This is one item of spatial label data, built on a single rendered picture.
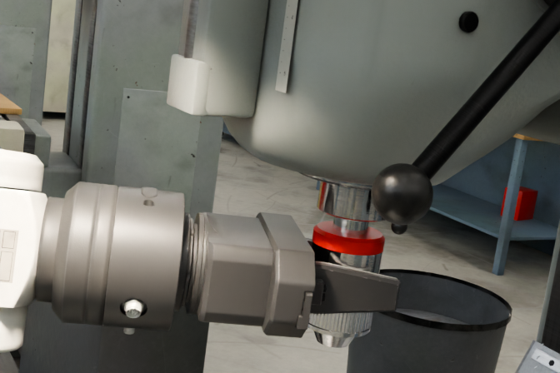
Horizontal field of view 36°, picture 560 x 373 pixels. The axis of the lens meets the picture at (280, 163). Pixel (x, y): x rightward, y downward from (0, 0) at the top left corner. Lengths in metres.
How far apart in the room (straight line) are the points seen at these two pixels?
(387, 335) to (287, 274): 1.98
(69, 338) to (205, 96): 0.50
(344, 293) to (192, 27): 0.19
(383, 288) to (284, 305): 0.07
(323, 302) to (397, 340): 1.93
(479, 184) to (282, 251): 6.18
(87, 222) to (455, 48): 0.23
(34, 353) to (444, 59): 0.69
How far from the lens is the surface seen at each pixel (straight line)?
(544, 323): 0.97
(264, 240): 0.55
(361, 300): 0.56
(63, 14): 8.89
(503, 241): 5.38
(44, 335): 1.01
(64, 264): 0.52
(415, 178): 0.42
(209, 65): 0.48
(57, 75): 8.94
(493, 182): 6.58
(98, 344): 0.87
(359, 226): 0.56
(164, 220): 0.53
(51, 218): 0.54
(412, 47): 0.45
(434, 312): 2.90
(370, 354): 2.55
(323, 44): 0.46
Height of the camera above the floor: 1.41
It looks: 10 degrees down
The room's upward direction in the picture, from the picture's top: 8 degrees clockwise
